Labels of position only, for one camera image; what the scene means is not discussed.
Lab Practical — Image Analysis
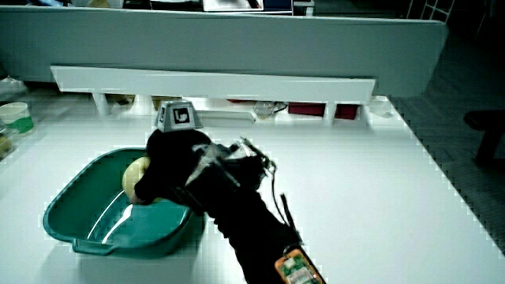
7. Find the person's right forearm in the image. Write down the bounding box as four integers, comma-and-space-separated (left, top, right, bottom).
204, 185, 316, 284

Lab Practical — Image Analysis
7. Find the white flat tray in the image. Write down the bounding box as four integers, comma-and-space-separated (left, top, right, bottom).
196, 110, 257, 129

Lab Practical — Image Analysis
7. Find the orange circuit board module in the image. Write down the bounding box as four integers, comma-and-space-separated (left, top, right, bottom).
274, 247, 328, 284

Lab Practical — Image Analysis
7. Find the clear plastic object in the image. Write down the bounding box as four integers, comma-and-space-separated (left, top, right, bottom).
252, 100, 278, 120

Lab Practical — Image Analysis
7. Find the grey partition panel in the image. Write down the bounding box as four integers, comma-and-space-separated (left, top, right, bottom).
0, 5, 450, 98

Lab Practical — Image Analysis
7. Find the green plastic basin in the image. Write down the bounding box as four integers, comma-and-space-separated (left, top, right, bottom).
42, 148, 207, 260

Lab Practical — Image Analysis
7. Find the black cable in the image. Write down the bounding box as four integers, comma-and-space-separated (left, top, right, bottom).
269, 168, 303, 240

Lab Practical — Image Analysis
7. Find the black stool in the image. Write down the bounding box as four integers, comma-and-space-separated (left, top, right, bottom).
463, 110, 505, 166

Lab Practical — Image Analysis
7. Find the white desk shelf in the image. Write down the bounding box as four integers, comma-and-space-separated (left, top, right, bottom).
50, 65, 377, 128

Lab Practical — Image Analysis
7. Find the white and green cup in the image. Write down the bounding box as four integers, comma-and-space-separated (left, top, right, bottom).
0, 101, 36, 135

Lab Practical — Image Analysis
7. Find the white grid rack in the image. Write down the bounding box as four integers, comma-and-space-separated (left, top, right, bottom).
406, 0, 455, 23

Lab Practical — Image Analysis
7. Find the person's right hand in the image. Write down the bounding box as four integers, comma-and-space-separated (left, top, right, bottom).
133, 99, 277, 215

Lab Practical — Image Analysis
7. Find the clear plastic container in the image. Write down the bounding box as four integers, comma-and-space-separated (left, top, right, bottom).
0, 125, 19, 161

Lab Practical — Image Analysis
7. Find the dark red box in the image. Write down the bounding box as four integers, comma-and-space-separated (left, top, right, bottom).
335, 103, 360, 121
287, 102, 327, 118

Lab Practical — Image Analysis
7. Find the clear plastic bag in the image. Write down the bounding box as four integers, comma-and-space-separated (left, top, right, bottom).
0, 76, 28, 102

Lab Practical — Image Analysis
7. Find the white framed board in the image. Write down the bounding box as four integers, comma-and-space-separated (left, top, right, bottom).
202, 0, 265, 13

